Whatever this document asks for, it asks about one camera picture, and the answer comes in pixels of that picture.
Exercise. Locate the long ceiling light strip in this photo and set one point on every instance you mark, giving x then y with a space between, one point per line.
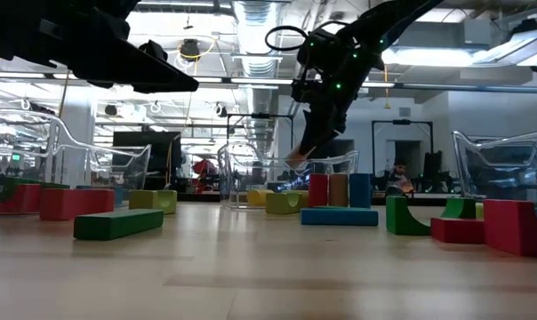
210 80
10 74
61 76
259 81
377 83

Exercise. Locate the natural wood cylinder block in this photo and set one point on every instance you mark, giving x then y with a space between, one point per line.
338 190

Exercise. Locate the large black screen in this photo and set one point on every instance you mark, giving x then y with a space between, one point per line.
146 155

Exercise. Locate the light green long block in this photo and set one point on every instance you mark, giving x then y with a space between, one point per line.
302 193

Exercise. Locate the small light green block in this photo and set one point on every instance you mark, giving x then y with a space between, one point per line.
479 211

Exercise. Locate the light green arch block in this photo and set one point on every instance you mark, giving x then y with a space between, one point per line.
284 204
153 201

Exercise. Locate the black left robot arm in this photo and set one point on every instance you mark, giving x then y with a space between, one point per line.
10 26

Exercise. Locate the blue long block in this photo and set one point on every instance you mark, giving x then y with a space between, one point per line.
339 217

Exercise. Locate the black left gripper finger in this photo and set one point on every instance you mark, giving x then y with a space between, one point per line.
130 71
155 50

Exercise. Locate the yellow cylinder block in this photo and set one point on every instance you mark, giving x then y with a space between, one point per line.
257 197

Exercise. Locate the green quarter arch block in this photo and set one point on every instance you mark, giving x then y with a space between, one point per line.
402 218

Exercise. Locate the green exit sign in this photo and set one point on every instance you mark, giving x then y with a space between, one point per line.
16 157

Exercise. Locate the green long flat block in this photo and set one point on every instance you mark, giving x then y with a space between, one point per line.
117 224

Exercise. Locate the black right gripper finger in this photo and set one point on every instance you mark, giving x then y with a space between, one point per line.
313 133
333 132

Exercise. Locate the red chair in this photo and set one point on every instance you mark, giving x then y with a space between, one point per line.
205 168

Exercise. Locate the person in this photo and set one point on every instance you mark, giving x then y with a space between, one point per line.
399 173

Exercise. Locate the clear plastic bin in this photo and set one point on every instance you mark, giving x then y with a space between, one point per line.
233 178
477 169
139 169

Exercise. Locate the silver round ceiling duct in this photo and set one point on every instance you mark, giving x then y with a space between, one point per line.
255 26

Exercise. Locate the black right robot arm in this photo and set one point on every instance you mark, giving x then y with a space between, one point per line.
393 18

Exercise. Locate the red arch block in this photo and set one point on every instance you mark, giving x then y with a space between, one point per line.
513 229

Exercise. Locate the blue cylinder block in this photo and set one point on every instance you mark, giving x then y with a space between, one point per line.
360 190

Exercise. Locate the black metal station frame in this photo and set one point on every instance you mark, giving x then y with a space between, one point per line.
402 122

